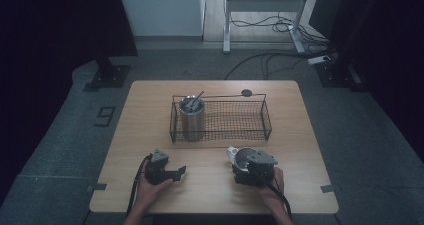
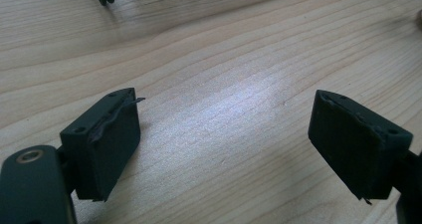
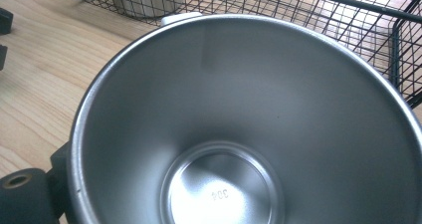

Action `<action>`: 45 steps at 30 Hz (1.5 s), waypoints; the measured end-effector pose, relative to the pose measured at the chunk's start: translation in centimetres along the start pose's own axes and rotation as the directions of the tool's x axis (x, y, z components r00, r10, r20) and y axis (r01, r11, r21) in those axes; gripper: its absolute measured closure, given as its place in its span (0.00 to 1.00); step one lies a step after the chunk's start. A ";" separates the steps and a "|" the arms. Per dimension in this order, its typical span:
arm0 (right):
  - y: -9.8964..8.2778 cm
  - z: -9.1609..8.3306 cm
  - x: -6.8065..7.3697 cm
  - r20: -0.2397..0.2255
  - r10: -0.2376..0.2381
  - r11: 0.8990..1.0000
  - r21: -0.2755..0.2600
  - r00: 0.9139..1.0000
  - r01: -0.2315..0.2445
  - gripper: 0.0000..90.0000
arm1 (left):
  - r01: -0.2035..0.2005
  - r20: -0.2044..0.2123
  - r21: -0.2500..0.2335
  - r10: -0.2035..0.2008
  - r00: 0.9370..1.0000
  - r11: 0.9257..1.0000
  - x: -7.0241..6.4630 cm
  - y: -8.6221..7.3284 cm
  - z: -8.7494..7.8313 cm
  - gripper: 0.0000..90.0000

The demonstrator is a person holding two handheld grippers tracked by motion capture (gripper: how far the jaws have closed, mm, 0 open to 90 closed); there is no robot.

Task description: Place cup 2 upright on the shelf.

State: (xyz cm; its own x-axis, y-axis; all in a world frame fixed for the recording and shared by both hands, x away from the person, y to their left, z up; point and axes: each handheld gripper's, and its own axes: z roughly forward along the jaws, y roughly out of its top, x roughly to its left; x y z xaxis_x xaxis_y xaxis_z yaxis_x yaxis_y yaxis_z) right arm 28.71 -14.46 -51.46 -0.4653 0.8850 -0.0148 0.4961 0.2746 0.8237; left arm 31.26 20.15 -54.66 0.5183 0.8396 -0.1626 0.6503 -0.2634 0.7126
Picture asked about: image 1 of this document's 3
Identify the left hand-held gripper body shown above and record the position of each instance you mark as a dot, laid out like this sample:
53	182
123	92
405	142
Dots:
157	166

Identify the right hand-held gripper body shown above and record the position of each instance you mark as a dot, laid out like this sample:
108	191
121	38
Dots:
261	168

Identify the white cup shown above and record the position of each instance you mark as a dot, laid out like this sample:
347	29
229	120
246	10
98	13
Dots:
238	156

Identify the stainless steel cup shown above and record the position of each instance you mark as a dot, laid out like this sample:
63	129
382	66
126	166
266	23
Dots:
192	123

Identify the person's right hand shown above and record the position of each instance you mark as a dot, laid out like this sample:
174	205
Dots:
271	191

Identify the person's left hand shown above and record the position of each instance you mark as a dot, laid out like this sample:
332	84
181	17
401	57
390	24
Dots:
148	193

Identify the grey tape strip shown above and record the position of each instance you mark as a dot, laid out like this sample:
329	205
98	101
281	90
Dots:
97	187
327	188

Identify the grey utensil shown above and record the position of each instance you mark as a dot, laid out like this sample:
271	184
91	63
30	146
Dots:
194	101

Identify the black round disc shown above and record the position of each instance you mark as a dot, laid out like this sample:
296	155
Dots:
246	92

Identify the black stand base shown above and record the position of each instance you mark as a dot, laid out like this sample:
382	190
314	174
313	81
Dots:
336	74
110	75

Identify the white power strip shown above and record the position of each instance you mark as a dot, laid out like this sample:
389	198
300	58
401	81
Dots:
319	59

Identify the white cabinet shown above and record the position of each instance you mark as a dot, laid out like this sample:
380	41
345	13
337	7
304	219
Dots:
160	10

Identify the dark curtain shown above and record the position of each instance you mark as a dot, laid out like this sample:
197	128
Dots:
50	28
383	35

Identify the white desk frame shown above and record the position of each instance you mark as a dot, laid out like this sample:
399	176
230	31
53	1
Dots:
263	4

